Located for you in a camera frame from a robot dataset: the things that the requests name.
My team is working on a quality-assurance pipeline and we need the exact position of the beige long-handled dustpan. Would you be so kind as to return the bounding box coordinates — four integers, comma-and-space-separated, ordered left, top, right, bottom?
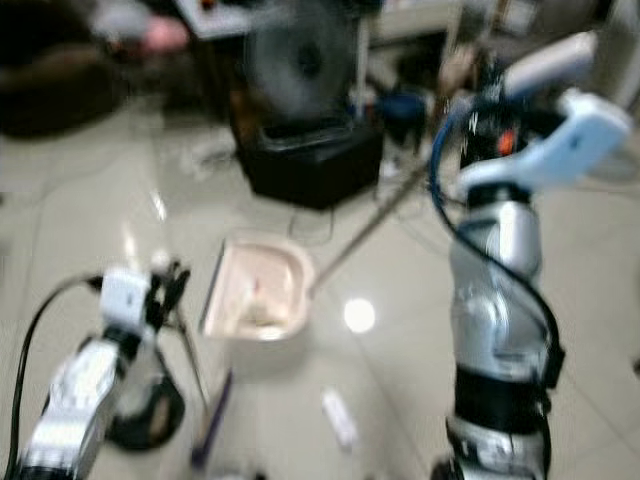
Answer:
202, 30, 598, 344

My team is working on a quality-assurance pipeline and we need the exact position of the purple broom with thin handle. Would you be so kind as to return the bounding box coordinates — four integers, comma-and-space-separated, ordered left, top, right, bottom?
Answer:
153, 250, 234, 471

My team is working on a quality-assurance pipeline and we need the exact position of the blue stool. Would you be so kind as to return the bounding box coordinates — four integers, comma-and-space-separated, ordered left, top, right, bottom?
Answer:
377, 89, 427, 153

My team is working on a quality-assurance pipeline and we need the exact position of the dark round bin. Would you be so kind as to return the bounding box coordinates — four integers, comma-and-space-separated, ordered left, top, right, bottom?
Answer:
108, 345, 188, 452

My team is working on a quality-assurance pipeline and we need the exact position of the dark brown sofa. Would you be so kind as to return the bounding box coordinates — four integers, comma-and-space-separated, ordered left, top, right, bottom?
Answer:
0, 0, 133, 142

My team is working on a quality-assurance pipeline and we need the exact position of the black box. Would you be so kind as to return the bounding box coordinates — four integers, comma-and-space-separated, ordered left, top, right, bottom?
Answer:
234, 118, 384, 212

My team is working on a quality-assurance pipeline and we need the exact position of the black round fan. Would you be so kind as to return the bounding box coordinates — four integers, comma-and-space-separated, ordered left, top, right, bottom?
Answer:
244, 4, 362, 127

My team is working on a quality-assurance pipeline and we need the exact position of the white scrap of litter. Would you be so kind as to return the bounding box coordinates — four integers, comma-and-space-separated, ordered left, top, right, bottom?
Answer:
320, 387, 360, 452

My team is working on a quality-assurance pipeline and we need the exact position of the pink cloth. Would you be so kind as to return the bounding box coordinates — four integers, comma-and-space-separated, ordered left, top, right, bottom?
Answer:
145, 17, 192, 54

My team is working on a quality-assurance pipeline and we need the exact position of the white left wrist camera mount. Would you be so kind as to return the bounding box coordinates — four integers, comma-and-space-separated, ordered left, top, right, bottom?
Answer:
100, 267, 157, 332

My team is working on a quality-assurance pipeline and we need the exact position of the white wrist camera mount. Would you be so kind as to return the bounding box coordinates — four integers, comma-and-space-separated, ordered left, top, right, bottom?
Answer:
455, 88, 634, 199
100, 267, 157, 332

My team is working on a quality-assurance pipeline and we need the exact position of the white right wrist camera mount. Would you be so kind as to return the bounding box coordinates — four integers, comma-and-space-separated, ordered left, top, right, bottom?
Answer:
455, 88, 634, 199

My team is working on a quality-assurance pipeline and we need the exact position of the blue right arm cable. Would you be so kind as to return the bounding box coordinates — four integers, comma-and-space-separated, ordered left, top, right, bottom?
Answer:
427, 93, 562, 353

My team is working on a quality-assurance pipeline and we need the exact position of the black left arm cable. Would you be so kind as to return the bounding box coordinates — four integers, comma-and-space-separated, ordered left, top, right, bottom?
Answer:
7, 274, 107, 473

